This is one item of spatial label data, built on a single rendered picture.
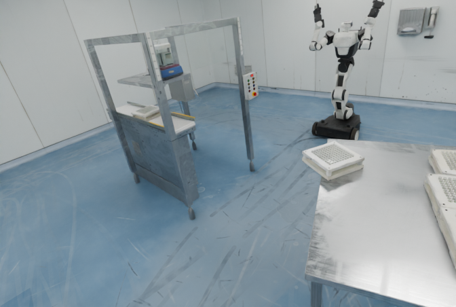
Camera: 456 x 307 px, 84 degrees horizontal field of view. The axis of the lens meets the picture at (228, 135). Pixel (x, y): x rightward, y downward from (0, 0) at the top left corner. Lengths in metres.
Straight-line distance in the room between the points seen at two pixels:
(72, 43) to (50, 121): 1.43
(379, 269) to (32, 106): 5.12
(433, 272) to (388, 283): 0.17
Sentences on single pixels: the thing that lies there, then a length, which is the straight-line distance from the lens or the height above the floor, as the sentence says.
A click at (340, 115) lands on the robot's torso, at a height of 0.30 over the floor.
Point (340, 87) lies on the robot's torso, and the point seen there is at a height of 0.71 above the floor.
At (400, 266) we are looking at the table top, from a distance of 1.20.
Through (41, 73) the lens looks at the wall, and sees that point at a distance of 5.33.
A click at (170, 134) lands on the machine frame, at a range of 2.13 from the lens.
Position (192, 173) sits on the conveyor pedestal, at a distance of 2.68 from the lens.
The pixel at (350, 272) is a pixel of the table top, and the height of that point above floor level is 0.87.
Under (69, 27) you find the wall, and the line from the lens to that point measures 5.48.
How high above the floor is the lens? 1.76
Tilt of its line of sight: 25 degrees down
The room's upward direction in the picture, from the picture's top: 9 degrees counter-clockwise
